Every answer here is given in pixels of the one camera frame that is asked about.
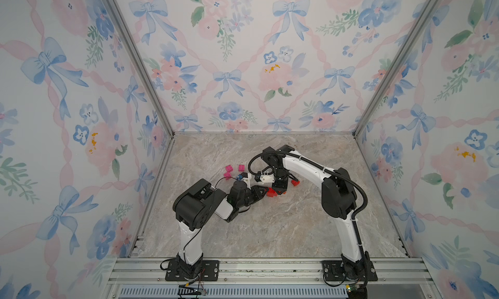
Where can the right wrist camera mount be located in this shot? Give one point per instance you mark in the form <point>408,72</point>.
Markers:
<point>266,178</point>

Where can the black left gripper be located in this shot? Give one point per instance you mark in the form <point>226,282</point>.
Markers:
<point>256,189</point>

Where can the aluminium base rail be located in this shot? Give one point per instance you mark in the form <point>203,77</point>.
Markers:
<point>271,278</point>

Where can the red long lego brick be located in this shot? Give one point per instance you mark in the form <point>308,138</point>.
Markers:
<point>271,193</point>

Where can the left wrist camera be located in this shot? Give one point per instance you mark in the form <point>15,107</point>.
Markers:
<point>247,177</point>

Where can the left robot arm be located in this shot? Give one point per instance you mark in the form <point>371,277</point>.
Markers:
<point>193,209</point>

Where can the aluminium corner post left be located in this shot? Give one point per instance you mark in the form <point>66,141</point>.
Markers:
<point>137,62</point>

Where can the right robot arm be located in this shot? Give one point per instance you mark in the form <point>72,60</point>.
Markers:
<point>341,198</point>

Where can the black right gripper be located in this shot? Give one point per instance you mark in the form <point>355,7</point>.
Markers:
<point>280,188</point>

